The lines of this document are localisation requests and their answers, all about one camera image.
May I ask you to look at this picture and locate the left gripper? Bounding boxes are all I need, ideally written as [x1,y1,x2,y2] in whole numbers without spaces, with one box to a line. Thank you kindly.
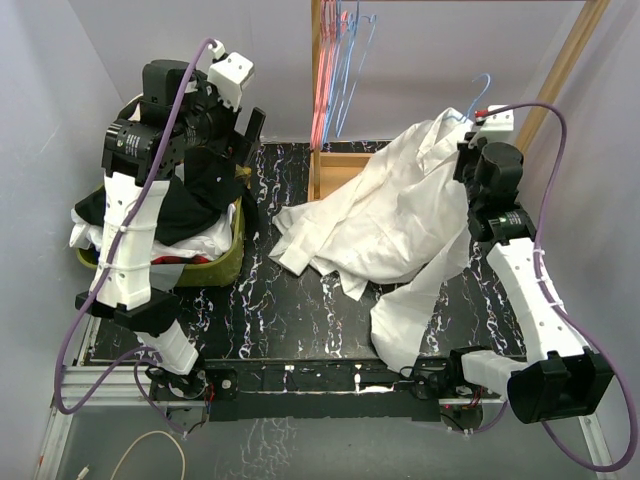
[176,72,264,165]

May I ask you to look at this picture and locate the blue wire hanger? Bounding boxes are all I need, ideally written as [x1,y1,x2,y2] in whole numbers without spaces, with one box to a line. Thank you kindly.
[445,72,492,123]

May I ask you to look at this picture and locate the white shirt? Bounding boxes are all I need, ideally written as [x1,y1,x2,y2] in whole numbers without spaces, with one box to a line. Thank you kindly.
[269,108,471,371]

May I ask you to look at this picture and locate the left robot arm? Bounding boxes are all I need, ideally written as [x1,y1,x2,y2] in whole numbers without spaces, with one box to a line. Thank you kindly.
[75,52,266,399]

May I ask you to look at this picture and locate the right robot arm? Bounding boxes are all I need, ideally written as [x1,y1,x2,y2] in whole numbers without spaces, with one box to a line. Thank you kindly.
[445,132,613,424]

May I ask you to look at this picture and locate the black garment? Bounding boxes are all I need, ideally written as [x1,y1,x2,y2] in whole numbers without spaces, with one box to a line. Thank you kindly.
[74,148,259,246]

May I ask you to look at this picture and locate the pink hangers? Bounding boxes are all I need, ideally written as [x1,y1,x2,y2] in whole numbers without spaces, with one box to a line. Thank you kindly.
[310,1,348,152]

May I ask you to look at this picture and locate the white cylindrical bin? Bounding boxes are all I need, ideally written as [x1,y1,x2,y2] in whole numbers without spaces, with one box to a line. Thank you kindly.
[116,94,143,122]

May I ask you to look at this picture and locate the blue hangers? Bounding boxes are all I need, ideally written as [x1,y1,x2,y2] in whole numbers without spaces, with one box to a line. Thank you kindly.
[324,1,377,144]

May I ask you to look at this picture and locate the white clothes in basket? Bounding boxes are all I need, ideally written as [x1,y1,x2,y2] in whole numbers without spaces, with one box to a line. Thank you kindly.
[69,204,237,264]

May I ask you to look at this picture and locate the green laundry basket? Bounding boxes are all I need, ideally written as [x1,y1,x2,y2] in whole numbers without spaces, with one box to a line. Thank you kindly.
[74,172,249,289]

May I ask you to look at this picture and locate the wooden clothes rack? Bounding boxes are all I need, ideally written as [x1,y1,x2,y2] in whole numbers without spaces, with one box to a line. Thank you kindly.
[308,1,608,200]

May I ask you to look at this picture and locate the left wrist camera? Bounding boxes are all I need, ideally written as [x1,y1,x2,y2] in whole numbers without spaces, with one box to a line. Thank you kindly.
[207,41,255,112]

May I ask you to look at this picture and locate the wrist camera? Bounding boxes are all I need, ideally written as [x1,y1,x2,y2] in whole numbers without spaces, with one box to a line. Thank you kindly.
[470,105,514,145]
[207,41,255,112]

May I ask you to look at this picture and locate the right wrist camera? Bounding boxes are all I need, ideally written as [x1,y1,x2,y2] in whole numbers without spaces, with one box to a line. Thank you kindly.
[470,105,514,145]

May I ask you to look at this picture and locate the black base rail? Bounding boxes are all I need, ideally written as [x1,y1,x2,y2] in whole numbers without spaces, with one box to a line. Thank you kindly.
[139,357,506,424]

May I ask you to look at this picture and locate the aluminium frame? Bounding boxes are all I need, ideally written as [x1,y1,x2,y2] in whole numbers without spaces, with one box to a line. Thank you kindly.
[32,364,619,480]

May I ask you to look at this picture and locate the cream cable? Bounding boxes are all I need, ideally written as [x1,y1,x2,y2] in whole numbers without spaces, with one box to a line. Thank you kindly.
[77,430,187,480]

